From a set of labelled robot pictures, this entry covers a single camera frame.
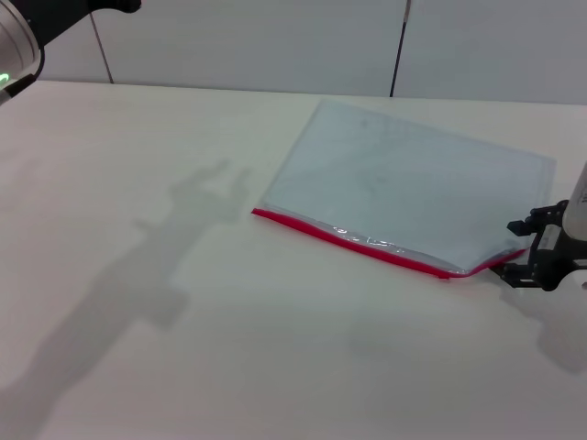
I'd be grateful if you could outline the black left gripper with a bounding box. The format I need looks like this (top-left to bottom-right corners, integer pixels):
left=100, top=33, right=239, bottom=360
left=25, top=0, right=143, bottom=49

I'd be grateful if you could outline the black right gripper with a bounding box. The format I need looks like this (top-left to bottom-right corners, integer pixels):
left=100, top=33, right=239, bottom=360
left=493, top=200, right=587, bottom=293

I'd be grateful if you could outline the clear document bag red zipper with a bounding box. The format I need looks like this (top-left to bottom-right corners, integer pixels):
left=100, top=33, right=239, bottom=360
left=250, top=98, right=559, bottom=280

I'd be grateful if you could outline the thin black vertical rod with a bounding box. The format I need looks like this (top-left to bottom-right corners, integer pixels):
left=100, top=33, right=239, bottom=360
left=388, top=0, right=413, bottom=98

